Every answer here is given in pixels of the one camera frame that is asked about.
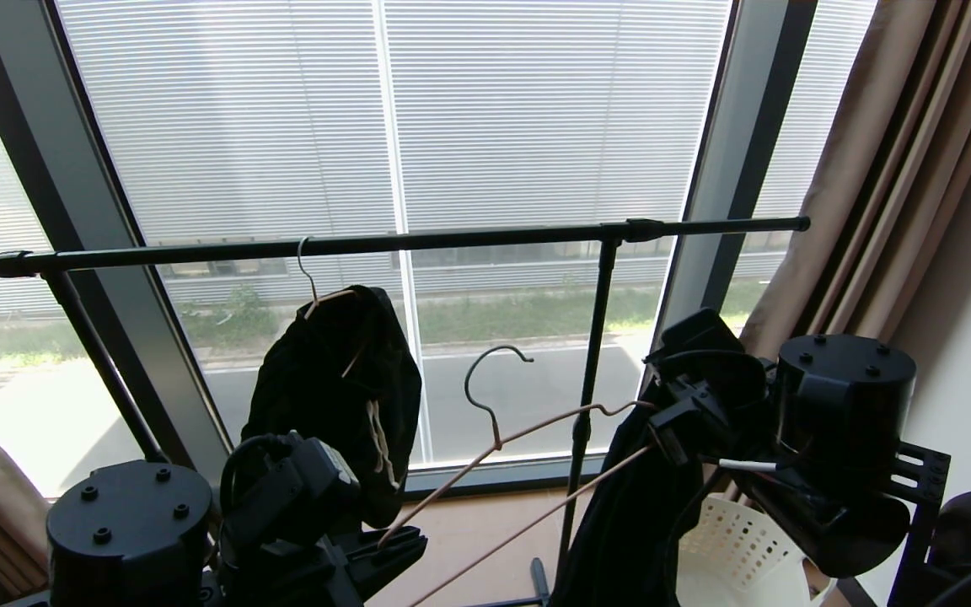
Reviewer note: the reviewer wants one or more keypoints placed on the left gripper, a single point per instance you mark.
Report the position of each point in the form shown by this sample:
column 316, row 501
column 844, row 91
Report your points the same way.
column 300, row 573

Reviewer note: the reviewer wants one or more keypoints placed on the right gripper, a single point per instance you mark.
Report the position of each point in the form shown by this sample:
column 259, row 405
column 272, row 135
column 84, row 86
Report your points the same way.
column 721, row 413

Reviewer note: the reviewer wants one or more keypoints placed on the black t-shirt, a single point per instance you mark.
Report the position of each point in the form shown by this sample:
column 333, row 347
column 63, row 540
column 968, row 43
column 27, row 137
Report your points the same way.
column 620, row 523

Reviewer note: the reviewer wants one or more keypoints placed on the black shorts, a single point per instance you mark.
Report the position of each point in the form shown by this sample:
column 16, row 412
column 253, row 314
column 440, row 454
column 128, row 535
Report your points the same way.
column 325, row 379

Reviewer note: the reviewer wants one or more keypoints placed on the pink clothes hanger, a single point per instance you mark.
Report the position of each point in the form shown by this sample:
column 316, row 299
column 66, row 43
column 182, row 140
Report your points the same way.
column 329, row 297
column 496, row 438

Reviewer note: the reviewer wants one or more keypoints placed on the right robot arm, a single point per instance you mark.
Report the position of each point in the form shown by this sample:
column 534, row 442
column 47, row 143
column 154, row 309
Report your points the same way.
column 844, row 396

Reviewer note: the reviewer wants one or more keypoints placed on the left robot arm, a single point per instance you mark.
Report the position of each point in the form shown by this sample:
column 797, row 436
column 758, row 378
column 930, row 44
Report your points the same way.
column 127, row 523

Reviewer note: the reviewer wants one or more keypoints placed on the white laundry basket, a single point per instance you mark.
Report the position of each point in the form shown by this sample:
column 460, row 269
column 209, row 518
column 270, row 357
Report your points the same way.
column 738, row 548

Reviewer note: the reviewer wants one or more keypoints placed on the black clothes rack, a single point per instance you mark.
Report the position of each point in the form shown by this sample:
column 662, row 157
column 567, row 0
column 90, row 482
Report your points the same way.
column 452, row 239

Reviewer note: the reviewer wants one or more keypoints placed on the window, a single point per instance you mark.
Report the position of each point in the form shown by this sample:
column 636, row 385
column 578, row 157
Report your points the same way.
column 241, row 126

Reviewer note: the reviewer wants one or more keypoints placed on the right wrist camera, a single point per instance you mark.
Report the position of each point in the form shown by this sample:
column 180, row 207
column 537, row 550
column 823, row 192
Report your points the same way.
column 696, row 333

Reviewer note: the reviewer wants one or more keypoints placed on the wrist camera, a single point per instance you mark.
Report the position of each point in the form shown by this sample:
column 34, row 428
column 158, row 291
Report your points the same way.
column 317, row 480
column 696, row 333

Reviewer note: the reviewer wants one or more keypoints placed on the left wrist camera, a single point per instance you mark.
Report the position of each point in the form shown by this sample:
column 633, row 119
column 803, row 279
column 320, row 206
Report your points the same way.
column 317, row 480

